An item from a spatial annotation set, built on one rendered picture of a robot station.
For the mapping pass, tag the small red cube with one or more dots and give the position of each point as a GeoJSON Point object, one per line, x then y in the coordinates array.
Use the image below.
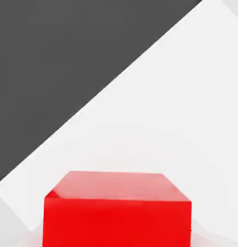
{"type": "Point", "coordinates": [116, 218]}

